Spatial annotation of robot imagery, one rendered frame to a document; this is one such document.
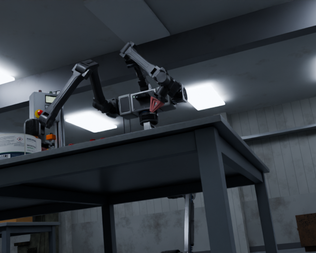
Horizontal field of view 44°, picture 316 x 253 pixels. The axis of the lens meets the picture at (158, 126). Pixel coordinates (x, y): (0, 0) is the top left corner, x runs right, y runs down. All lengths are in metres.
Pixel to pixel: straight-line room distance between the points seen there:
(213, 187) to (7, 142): 1.05
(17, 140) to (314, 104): 8.21
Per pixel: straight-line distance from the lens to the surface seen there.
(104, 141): 1.26
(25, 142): 1.89
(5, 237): 3.86
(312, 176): 9.23
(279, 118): 9.48
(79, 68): 2.48
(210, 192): 1.15
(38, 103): 2.59
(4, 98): 6.84
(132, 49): 2.42
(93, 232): 10.65
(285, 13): 5.38
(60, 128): 2.59
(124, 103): 2.85
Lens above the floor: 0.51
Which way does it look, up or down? 16 degrees up
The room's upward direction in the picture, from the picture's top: 6 degrees counter-clockwise
